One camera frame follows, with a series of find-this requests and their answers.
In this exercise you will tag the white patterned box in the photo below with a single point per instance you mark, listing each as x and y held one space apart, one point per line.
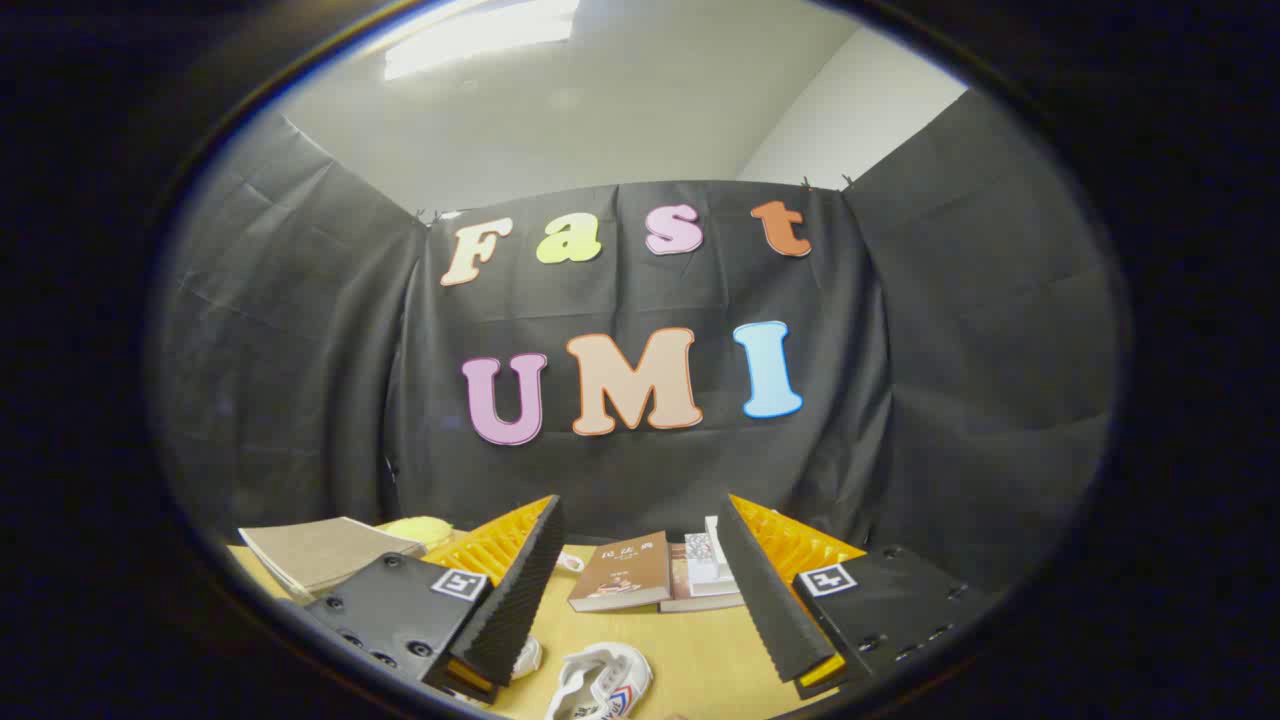
705 565

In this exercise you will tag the small white object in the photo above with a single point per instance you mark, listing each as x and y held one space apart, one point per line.
570 562

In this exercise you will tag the yellow soft object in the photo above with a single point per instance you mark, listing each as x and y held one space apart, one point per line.
420 529

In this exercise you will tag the ceiling light panel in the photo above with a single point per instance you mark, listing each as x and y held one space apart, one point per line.
480 35

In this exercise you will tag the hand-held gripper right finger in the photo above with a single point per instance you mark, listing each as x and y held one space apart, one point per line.
765 590

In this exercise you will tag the brown cover book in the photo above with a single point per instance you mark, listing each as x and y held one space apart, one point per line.
625 572

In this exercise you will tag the tan cover book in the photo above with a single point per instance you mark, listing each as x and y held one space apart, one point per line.
320 555

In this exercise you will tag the reddish brown book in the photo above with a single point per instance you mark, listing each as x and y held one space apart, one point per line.
690 601

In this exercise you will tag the white shoe with striped side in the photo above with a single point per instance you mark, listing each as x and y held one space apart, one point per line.
600 685

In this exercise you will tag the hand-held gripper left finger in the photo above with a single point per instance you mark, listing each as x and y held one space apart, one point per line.
520 590

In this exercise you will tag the black backdrop cloth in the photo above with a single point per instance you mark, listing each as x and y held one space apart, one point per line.
640 470

